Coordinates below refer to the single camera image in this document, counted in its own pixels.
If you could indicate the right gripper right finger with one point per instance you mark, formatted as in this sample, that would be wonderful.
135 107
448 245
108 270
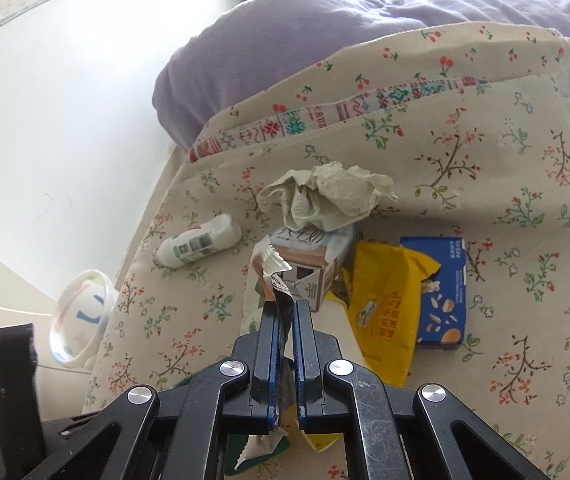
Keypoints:
308 370

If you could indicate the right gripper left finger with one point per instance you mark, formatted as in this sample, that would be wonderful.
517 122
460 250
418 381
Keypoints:
265 371

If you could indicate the yellow snack bag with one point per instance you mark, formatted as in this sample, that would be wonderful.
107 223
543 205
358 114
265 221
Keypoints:
384 291

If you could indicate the crinkled foil snack wrapper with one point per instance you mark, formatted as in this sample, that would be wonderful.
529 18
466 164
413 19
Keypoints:
265 284

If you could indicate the blue cracker box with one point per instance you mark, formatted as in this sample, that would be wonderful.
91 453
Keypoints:
443 294

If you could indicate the white cartoon trash bin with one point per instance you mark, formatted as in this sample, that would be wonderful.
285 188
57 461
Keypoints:
79 321

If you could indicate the brown white milk carton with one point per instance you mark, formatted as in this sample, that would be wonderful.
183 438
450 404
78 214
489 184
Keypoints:
315 257

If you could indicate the small white yogurt bottle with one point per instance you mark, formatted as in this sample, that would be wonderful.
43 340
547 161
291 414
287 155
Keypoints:
199 242

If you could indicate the crumpled greenish tissue paper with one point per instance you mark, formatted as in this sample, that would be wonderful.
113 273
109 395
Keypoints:
327 197

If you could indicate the purple blanket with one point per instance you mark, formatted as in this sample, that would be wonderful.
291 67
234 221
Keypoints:
261 42

